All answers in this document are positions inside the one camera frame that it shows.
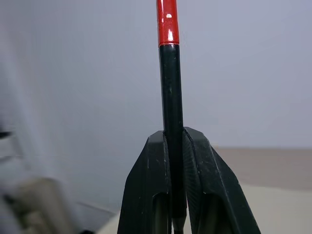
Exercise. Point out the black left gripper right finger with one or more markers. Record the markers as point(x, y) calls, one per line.
point(209, 180)

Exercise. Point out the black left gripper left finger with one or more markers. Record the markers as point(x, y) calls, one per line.
point(146, 175)

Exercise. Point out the black marker with red cap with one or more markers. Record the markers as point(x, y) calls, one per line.
point(172, 85)

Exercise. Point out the blurred beige box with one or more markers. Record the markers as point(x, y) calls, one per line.
point(36, 204)

